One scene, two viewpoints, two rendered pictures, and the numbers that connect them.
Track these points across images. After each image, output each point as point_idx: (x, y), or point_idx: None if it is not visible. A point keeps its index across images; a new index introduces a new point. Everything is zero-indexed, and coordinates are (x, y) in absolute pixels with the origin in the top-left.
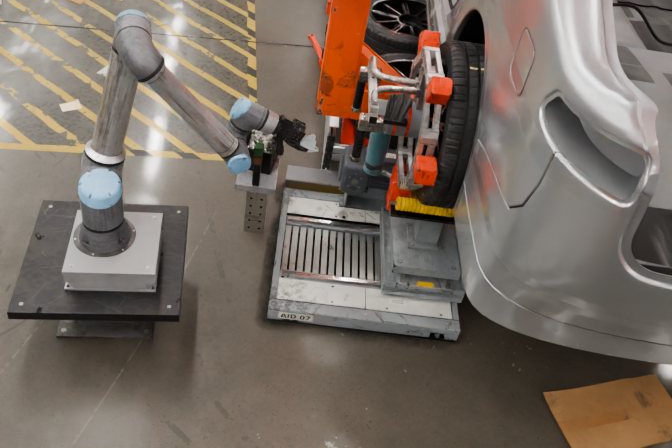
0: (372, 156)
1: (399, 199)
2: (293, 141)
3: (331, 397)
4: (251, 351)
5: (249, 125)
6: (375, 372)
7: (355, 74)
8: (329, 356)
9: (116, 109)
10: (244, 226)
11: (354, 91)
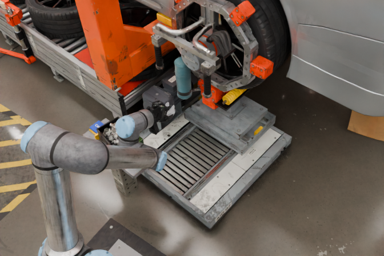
0: (186, 86)
1: (227, 97)
2: (164, 117)
3: (289, 231)
4: (228, 254)
5: (139, 132)
6: (286, 196)
7: (126, 46)
8: (260, 212)
9: (68, 208)
10: (127, 194)
11: (130, 58)
